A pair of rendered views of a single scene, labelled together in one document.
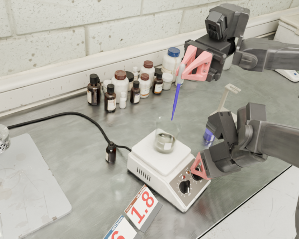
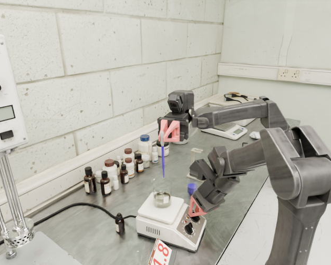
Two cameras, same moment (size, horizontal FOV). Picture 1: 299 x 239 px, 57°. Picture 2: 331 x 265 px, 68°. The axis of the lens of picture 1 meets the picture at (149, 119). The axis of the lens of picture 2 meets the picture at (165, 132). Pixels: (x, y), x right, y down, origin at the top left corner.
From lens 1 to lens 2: 0.15 m
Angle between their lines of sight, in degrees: 22
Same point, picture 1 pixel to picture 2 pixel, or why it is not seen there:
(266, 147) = (237, 164)
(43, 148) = (58, 239)
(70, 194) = not seen: outside the picture
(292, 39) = not seen: hidden behind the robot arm
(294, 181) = (265, 203)
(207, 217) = (214, 249)
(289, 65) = (229, 118)
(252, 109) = (217, 150)
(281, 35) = not seen: hidden behind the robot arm
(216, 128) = (198, 173)
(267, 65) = (215, 122)
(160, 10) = (126, 111)
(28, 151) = (44, 245)
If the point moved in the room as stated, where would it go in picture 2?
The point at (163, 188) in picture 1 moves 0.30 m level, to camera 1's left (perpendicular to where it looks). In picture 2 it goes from (173, 235) to (66, 252)
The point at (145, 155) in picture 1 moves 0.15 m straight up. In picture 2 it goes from (150, 213) to (149, 171)
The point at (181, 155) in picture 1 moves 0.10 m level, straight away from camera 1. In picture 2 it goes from (177, 205) to (176, 187)
